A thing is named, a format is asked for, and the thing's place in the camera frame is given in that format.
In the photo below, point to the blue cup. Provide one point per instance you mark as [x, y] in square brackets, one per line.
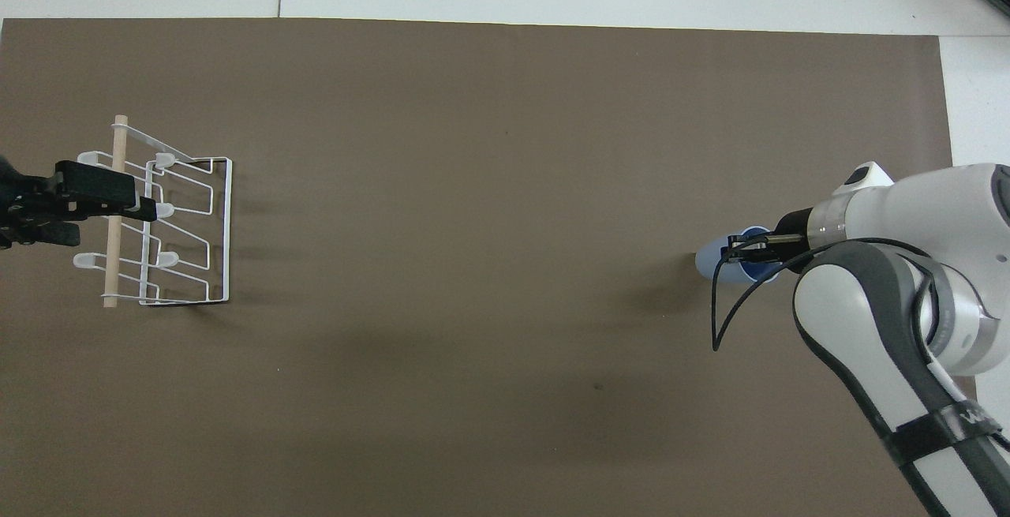
[714, 263]

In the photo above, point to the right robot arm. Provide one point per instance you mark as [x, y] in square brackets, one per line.
[907, 320]

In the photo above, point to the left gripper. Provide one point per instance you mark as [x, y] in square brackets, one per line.
[7, 193]

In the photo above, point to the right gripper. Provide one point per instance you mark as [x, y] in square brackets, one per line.
[794, 231]

